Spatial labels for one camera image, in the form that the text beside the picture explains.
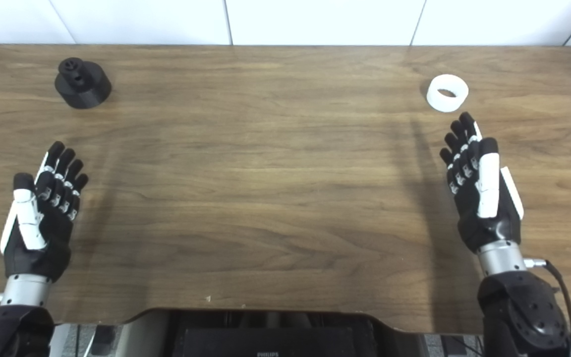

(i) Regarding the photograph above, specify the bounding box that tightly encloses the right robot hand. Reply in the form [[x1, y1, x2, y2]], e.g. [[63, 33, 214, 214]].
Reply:
[[439, 112, 524, 253]]

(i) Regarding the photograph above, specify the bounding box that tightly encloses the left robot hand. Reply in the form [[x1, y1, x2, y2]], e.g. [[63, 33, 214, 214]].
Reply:
[[0, 141, 89, 282]]

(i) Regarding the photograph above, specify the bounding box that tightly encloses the white ring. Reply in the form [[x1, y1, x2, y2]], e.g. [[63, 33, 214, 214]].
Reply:
[[426, 74, 469, 113]]

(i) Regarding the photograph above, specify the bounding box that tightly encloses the round black part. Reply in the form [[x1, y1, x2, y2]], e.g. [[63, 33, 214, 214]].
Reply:
[[55, 58, 113, 109]]

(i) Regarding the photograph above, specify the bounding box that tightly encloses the black Philips monitor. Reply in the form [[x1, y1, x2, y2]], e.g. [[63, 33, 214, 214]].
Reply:
[[172, 325, 357, 357]]

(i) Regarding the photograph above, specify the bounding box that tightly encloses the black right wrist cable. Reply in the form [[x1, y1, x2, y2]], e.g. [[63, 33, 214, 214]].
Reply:
[[545, 260, 571, 348]]

